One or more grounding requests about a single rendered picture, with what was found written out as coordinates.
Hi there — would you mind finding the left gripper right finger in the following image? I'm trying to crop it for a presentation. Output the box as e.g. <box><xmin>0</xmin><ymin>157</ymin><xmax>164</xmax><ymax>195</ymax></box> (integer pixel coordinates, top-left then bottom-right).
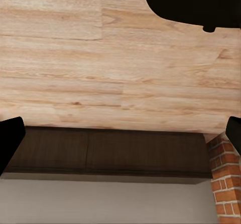
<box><xmin>225</xmin><ymin>116</ymin><xmax>241</xmax><ymax>156</ymax></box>

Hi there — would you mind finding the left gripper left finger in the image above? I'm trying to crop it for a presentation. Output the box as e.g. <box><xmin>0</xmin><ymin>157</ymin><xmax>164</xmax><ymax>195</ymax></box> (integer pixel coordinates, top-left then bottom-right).
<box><xmin>0</xmin><ymin>117</ymin><xmax>26</xmax><ymax>176</ymax></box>

